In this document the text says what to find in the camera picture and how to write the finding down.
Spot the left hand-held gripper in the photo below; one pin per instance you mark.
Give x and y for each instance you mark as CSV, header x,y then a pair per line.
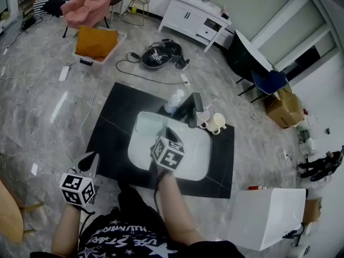
x,y
78,187

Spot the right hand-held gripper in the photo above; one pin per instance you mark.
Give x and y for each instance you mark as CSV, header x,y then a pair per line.
x,y
168,154

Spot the person's left forearm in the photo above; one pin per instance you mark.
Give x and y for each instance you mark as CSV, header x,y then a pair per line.
x,y
65,230

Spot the person's right forearm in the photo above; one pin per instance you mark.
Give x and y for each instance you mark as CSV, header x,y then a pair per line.
x,y
178,211

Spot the white sink basin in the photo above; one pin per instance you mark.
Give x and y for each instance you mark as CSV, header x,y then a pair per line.
x,y
196,154

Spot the black faucet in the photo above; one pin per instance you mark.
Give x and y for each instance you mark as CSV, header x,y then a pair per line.
x,y
192,109

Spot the white mug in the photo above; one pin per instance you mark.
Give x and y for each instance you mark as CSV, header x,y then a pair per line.
x,y
203,116

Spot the white spray bottle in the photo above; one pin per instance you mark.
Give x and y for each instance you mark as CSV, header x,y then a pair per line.
x,y
174,101

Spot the dark vanity cabinet black top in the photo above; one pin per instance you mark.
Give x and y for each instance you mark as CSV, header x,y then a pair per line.
x,y
115,133

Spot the person's black-clad leg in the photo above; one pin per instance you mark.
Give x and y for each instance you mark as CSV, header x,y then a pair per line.
x,y
134,200

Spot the cream mug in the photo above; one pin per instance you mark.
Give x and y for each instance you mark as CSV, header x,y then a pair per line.
x,y
216,122

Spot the person's black printed shirt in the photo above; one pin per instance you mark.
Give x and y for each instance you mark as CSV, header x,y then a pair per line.
x,y
121,238

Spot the white toothbrush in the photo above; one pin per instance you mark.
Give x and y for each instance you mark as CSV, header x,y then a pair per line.
x,y
211,104

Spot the round wooden table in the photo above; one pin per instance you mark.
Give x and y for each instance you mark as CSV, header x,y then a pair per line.
x,y
8,214

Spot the small white power strip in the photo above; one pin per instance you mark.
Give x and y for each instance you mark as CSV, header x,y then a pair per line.
x,y
185,79

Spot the small red bottle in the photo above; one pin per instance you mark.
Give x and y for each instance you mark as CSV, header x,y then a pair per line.
x,y
254,187

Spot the white bathtub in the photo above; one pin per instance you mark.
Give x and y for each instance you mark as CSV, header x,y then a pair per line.
x,y
263,216

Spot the white storage bin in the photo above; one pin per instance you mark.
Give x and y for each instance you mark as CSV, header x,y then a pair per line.
x,y
90,64

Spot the dark green round table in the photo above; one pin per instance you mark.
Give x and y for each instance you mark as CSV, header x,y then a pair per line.
x,y
242,58

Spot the blue chair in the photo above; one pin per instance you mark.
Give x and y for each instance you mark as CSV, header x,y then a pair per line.
x,y
270,82

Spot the large cardboard box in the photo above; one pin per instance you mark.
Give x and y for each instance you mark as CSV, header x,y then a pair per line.
x,y
285,109

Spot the orange cushion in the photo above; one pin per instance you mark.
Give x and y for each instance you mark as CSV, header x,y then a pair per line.
x,y
95,42

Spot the white cabinet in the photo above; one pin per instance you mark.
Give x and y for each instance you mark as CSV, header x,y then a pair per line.
x,y
188,17

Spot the small cardboard box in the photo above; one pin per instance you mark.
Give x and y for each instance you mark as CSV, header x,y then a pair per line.
x,y
312,210

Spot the pink armchair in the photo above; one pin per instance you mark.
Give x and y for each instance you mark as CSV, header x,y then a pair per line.
x,y
88,4

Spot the black white striped sofa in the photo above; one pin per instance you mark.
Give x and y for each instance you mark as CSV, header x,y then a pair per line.
x,y
48,1

